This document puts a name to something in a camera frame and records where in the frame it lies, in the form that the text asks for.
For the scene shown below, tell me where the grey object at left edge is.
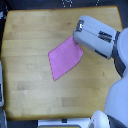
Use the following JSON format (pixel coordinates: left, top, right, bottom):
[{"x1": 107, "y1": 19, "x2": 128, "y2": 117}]
[{"x1": 0, "y1": 61, "x2": 4, "y2": 107}]

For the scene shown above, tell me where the pink cloth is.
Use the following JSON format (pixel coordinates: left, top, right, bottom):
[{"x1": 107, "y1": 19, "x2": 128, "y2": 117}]
[{"x1": 48, "y1": 36, "x2": 83, "y2": 80}]

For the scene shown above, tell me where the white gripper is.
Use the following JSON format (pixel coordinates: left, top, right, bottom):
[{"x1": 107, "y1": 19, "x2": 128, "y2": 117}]
[{"x1": 73, "y1": 29, "x2": 80, "y2": 44}]

